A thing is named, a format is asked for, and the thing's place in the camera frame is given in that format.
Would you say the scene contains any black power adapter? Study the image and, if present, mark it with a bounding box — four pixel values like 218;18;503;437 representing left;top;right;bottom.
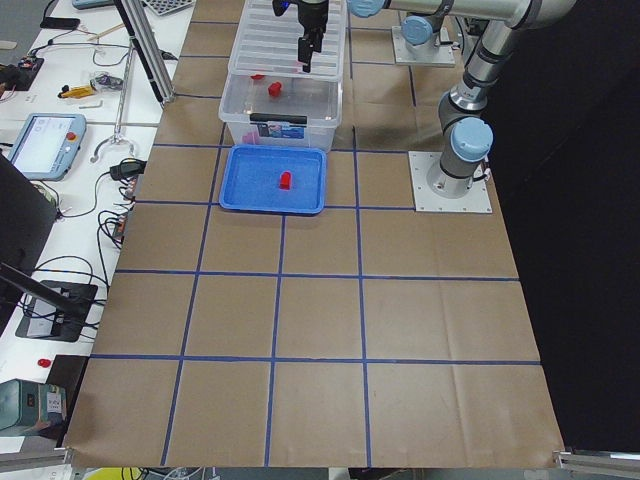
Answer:
109;158;147;181

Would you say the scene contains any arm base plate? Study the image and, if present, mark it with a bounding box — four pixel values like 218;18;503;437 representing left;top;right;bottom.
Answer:
391;26;456;68
408;151;493;214

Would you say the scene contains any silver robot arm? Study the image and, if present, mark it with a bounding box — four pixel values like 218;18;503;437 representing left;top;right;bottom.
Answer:
272;1;453;73
347;0;575;135

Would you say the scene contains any yellow black hand tool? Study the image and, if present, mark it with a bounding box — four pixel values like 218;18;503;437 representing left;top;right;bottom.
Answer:
58;85;96;99

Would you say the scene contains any silver hook clamp rod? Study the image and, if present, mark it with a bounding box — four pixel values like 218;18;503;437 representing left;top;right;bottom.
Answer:
90;40;135;163

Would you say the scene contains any clear plastic box lid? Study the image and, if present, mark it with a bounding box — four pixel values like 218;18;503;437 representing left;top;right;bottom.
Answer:
228;1;347;82

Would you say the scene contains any clear plastic storage box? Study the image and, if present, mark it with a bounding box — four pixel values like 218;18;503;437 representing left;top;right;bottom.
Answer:
219;74;343;152

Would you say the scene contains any green electronic device box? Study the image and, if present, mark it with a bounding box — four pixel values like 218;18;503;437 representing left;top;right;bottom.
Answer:
1;379;67;436

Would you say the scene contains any blue plastic tray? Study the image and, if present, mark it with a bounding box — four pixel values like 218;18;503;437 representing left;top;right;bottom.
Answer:
219;145;327;215

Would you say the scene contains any black monitor stand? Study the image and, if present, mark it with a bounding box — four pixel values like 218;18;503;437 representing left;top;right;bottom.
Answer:
1;158;97;342

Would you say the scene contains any aluminium frame post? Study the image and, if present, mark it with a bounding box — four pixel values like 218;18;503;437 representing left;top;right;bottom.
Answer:
114;0;175;105

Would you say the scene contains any robot teach pendant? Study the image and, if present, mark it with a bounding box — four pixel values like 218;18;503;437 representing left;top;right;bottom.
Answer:
8;113;87;181

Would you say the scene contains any black box latch handle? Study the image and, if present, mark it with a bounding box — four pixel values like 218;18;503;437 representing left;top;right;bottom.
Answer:
249;112;307;126

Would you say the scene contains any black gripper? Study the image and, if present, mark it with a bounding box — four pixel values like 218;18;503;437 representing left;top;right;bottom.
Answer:
272;0;329;64

